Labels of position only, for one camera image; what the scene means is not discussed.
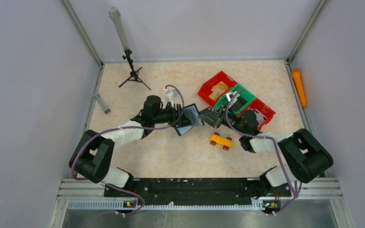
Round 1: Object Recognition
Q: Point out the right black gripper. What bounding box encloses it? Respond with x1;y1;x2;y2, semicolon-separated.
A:
198;103;247;135

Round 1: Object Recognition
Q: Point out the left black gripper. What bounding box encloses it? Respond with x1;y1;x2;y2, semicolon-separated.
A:
153;103;193;128

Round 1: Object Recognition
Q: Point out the black leather card holder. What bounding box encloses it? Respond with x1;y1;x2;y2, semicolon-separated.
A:
175;104;204;136

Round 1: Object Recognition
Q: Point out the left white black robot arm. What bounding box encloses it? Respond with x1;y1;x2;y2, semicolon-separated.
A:
69;95;192;196

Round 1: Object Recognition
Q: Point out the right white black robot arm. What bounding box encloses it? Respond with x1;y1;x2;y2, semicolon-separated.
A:
198;105;334;197

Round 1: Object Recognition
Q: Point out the red bin with wooden blocks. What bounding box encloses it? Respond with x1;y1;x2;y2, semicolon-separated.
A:
197;71;238;107

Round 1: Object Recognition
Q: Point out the yellow toy brick car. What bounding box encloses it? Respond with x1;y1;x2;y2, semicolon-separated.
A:
210;133;234;151

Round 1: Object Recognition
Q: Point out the green plastic bin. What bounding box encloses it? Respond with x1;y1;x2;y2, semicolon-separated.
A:
213;84;256;115

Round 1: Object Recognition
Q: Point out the red bin with plastic bags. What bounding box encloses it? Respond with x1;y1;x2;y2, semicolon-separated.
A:
238;98;276;131

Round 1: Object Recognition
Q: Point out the small grey tool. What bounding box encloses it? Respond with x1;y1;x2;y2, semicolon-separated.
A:
93;94;111;114

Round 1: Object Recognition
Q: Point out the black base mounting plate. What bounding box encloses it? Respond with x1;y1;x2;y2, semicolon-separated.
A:
104;178;292;207

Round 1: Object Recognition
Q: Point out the orange flashlight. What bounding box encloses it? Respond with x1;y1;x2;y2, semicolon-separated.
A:
291;68;307;107

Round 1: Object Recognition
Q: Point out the black tripod with grey tube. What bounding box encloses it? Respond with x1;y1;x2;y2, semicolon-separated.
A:
108;7;151;91

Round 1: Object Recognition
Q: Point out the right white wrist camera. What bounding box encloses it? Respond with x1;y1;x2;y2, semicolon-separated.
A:
226;91;239;106

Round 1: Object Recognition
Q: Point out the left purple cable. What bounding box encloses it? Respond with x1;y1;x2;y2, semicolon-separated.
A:
70;84;186;218

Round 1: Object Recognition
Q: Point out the purple cable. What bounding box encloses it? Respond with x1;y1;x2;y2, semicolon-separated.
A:
225;89;303;216
70;84;186;218

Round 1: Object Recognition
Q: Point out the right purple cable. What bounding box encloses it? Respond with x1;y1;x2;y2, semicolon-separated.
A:
225;89;303;216

